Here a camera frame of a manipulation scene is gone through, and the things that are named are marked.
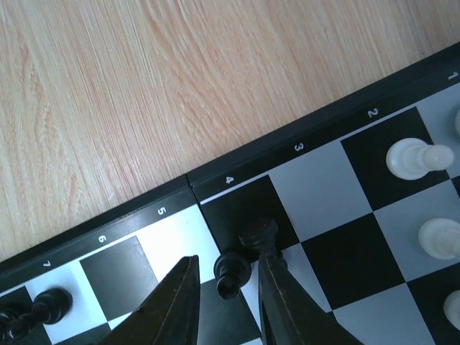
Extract white pawn chess piece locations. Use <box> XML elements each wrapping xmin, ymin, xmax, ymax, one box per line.
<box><xmin>385</xmin><ymin>137</ymin><xmax>455</xmax><ymax>180</ymax></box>

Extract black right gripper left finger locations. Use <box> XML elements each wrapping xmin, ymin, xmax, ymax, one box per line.
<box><xmin>99</xmin><ymin>255</ymin><xmax>200</xmax><ymax>345</ymax></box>

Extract black and grey chessboard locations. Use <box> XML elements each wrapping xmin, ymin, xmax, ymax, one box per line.
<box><xmin>1</xmin><ymin>45</ymin><xmax>459</xmax><ymax>344</ymax></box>

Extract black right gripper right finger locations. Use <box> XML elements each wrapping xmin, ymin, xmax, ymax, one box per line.
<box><xmin>258</xmin><ymin>253</ymin><xmax>361</xmax><ymax>344</ymax></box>

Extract black pawn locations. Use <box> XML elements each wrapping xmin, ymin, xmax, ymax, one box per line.
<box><xmin>213</xmin><ymin>252</ymin><xmax>252</xmax><ymax>299</ymax></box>

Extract black pawn chess piece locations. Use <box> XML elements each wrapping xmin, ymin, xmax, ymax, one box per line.
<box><xmin>4</xmin><ymin>287</ymin><xmax>73</xmax><ymax>341</ymax></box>

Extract black pawn centre board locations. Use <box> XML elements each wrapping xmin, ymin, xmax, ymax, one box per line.
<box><xmin>239</xmin><ymin>218</ymin><xmax>288</xmax><ymax>268</ymax></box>

